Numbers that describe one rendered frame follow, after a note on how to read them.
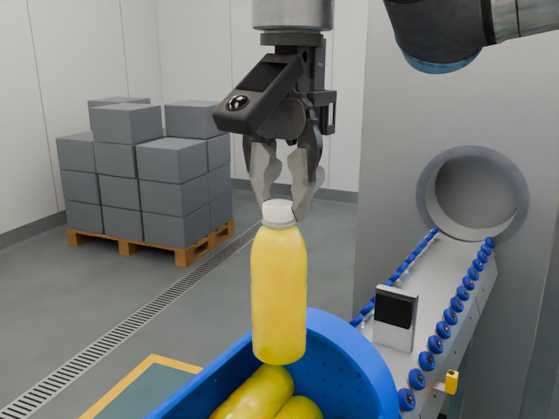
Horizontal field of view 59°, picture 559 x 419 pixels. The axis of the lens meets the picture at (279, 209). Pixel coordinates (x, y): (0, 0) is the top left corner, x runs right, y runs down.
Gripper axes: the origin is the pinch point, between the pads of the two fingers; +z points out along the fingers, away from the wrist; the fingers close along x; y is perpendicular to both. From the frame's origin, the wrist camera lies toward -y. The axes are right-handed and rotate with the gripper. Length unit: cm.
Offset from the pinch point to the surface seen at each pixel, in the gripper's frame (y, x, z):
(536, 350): 71, -29, 48
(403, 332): 57, -1, 46
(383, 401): 11.3, -11.3, 30.2
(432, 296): 90, 0, 51
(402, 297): 57, 0, 36
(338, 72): 424, 191, -2
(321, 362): 15.8, 1.0, 31.0
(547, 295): 70, -29, 34
